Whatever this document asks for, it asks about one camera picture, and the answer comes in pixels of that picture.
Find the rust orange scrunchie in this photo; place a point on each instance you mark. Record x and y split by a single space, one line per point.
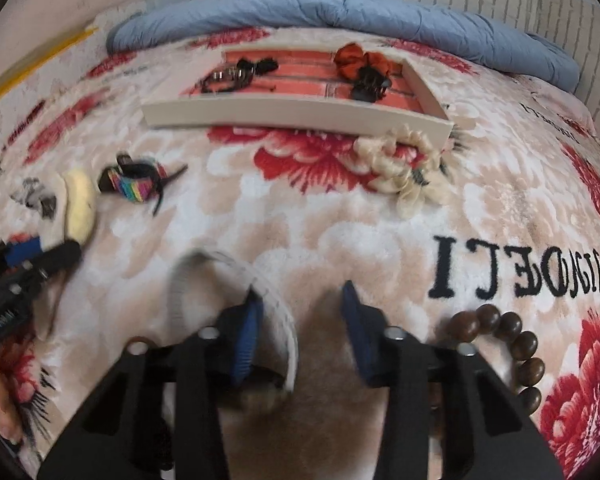
351 58

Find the left hand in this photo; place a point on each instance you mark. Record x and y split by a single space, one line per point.
10 423

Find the floral fleece bed blanket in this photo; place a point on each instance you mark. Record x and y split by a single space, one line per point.
520 229

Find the black claw hair clip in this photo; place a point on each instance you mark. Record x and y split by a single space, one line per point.
370 86

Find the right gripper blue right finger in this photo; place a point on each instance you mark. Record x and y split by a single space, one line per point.
486 434

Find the cream hair clip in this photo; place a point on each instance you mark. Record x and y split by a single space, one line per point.
65 202

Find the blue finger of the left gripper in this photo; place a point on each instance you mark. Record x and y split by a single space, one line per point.
15 251
28 279

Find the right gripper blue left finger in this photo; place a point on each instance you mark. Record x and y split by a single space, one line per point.
154 411

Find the cream satin scrunchie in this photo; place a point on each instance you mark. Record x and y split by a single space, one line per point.
405 164

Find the watch with white band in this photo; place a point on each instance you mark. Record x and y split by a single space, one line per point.
264 351

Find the white tray with brick lining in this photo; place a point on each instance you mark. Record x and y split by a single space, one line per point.
287 87

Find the rolled blue quilt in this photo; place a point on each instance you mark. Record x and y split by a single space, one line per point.
464 34

